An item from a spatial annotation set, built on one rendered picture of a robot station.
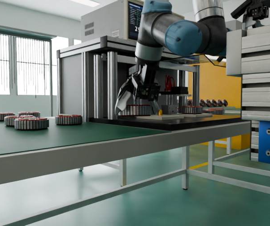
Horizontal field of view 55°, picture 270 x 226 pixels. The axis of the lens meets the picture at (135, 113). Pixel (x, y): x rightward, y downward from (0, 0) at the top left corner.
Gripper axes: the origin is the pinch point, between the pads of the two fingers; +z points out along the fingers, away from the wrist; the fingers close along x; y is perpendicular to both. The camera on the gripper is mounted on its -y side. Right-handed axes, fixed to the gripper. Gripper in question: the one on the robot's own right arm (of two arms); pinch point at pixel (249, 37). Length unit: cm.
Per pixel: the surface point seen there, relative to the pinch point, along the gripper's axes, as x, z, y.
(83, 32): -50, -7, -69
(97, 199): -29, 97, -88
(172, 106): -18, 34, -33
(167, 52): -24.2, 5.7, -31.2
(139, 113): -71, 34, -2
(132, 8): -46, -12, -33
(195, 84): 0.3, 21.4, -30.9
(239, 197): 91, 115, -47
